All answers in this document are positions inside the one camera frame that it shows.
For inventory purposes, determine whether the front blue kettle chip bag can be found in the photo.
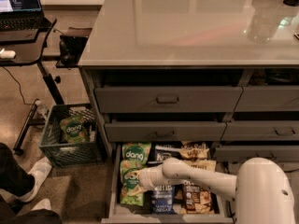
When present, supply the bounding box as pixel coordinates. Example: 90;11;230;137
151;185;175;214

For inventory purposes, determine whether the black clamp device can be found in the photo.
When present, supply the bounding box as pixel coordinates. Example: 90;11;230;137
56;27;92;68

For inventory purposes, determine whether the rear brown sea salt bag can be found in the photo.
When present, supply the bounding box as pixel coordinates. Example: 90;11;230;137
179;142;209;160

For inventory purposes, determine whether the green plastic crate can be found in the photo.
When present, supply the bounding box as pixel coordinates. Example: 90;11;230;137
38;104;106;168

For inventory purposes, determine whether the open bottom grey drawer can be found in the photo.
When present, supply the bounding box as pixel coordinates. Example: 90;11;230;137
102;145;233;224

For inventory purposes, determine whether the brown sea salt bag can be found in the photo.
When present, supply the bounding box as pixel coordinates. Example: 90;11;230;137
179;142;209;160
180;160;216;214

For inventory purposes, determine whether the grey top right drawer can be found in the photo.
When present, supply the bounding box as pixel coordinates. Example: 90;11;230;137
235;86;299;112

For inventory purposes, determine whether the blue kettle chip bag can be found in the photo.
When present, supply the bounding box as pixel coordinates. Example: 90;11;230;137
151;185;175;214
148;146;180;165

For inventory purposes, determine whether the person's white sock foot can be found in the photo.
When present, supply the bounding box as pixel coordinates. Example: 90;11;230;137
13;157;52;203

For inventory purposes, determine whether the grey bottom right drawer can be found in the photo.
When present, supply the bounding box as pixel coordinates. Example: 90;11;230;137
212;146;299;163

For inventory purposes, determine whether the person's black trouser leg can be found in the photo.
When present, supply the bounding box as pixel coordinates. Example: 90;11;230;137
0;143;63;224

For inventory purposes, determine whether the green dang bag in crate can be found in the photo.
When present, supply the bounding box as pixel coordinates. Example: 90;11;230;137
60;115;90;143

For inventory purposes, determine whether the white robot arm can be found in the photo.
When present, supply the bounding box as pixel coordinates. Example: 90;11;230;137
128;158;296;224

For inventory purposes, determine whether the black cable under desk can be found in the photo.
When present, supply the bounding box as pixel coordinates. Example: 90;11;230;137
2;66;36;106

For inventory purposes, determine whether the grey cabinet with glossy top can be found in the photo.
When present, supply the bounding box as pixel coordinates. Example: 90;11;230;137
78;0;299;161

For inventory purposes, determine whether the black laptop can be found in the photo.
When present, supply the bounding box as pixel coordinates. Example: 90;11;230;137
0;0;44;44

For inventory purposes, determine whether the rear blue kettle chip bag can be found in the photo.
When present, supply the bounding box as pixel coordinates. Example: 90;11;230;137
148;146;180;165

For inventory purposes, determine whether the grey middle left drawer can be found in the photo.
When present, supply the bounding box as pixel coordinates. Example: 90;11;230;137
105;121;226;142

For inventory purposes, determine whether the grey middle right drawer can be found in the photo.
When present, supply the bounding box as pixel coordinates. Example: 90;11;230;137
221;120;299;141

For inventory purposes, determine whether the front brown sea salt bag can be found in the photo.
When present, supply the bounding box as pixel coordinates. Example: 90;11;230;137
180;160;216;214

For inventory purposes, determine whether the grey top left drawer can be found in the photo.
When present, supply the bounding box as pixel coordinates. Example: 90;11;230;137
94;87;242;113

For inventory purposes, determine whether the green dang chip bag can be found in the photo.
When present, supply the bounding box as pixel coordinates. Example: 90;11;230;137
120;160;146;206
122;143;151;164

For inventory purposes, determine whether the white computer mouse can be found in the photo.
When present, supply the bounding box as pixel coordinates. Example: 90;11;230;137
0;49;16;60

